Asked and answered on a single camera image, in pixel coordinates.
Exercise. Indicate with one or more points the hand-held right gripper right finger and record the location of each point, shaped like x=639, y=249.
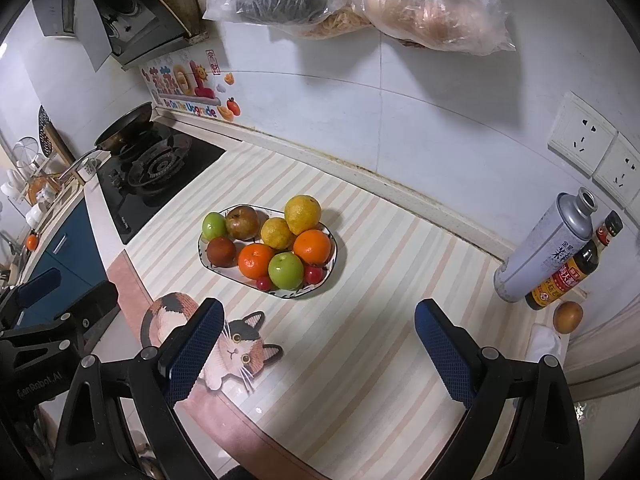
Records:
x=445, y=350

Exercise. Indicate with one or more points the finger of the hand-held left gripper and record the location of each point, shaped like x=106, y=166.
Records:
x=75, y=310
x=35, y=285

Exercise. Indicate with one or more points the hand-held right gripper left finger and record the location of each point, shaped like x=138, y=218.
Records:
x=195, y=345

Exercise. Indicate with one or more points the floral ceramic plate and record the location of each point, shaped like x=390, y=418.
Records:
x=230, y=273

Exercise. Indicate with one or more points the red cherry tomato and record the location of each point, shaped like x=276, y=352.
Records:
x=264, y=284
x=314, y=275

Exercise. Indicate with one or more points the orange mandarin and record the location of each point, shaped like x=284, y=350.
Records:
x=312, y=246
x=255, y=261

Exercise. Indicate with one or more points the large green apple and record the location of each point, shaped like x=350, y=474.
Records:
x=286, y=270

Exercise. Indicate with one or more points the small green apple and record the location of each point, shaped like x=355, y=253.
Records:
x=214, y=226

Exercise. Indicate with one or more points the large yellow citrus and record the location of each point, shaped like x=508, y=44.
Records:
x=302, y=212

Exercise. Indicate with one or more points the blue cabinet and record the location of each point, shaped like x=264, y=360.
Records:
x=65, y=255

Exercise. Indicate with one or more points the dark red fruit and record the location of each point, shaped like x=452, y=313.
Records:
x=221, y=251

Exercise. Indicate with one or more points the white cloth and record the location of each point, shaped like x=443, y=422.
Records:
x=545, y=342

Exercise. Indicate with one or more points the striped cat print table mat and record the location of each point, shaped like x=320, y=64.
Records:
x=375, y=260

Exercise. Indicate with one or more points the dish rack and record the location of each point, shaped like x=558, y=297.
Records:
x=25, y=160

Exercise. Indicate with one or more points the brown egg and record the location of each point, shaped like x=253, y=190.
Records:
x=567, y=317

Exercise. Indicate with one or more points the white mug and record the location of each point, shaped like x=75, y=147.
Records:
x=88, y=169

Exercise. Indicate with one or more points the brown apple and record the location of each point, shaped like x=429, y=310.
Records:
x=242, y=221

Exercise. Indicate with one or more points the silver metal can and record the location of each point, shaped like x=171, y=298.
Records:
x=540, y=250

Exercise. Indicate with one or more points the small yellow citrus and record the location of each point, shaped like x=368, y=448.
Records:
x=276, y=233

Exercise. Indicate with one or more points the dark sauce bottle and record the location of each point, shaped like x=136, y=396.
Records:
x=565, y=275

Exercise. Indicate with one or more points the black perforated trivet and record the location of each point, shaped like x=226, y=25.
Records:
x=45, y=130

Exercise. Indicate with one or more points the black gas stove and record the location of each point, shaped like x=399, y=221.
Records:
x=165, y=160

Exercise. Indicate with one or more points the black frying pan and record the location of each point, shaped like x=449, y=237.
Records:
x=125, y=127

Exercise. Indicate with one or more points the grey range hood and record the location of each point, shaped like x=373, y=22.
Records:
x=90, y=25

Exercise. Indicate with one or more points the colourful wall sticker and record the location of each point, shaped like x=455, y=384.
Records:
x=185, y=85

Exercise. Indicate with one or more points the white wall socket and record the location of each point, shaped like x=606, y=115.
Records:
x=582, y=132
x=620, y=170

